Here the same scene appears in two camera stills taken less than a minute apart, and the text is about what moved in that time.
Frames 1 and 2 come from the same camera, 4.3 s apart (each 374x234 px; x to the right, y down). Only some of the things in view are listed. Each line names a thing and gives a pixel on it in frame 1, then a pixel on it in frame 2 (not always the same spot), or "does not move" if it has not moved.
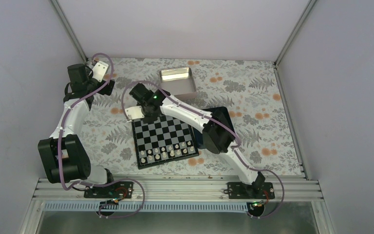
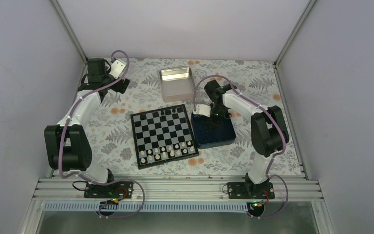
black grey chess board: x=163 y=141 does not move
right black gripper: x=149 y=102 to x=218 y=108
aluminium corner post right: x=309 y=6 does not move
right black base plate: x=237 y=190 does not move
